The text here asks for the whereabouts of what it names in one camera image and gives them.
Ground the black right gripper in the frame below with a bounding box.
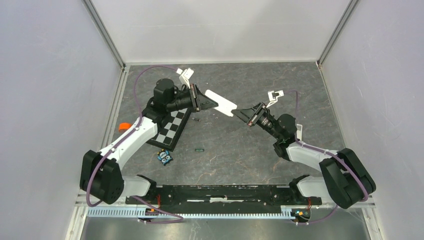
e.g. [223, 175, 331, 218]
[231, 101, 282, 141]

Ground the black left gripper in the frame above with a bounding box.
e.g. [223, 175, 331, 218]
[167, 83, 218, 113]

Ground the white remote control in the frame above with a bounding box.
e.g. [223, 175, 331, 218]
[204, 89, 238, 117]

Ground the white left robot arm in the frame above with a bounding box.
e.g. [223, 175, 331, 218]
[80, 78, 219, 207]

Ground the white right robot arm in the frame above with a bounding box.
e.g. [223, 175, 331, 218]
[231, 102, 377, 209]

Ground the black white chessboard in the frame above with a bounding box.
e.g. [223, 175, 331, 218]
[147, 108, 192, 152]

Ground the blue owl eraser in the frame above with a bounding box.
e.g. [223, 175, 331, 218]
[157, 149, 174, 166]

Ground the orange tape roll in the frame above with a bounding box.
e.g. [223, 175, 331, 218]
[118, 122, 132, 133]

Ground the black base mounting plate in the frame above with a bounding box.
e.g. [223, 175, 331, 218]
[142, 184, 323, 214]

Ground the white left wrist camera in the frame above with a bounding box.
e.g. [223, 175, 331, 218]
[176, 68, 194, 89]

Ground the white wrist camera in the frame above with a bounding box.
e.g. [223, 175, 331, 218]
[176, 68, 194, 89]
[266, 90, 285, 109]

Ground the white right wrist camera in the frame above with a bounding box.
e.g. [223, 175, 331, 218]
[266, 90, 285, 109]

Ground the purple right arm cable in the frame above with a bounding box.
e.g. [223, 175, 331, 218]
[284, 90, 370, 226]

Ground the white slotted cable duct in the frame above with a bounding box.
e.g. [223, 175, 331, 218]
[87, 206, 295, 220]

